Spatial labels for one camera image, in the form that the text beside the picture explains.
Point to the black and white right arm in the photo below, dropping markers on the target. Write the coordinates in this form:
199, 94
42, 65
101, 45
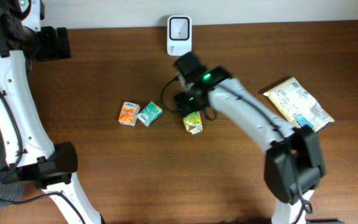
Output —
293, 159

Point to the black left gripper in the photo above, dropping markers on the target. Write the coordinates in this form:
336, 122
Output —
62, 42

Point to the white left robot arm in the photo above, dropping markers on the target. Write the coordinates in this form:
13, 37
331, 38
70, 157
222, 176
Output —
30, 155

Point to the orange tissue pack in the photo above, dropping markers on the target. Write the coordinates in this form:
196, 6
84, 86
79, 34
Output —
128, 113

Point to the teal tissue pack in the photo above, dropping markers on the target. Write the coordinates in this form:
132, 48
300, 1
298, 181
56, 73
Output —
149, 114

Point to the green yellow drink carton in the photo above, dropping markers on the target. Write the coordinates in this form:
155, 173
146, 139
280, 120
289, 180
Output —
193, 123

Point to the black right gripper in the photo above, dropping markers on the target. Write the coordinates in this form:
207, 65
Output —
184, 104

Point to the white barcode scanner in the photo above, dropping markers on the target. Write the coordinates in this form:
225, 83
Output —
179, 35

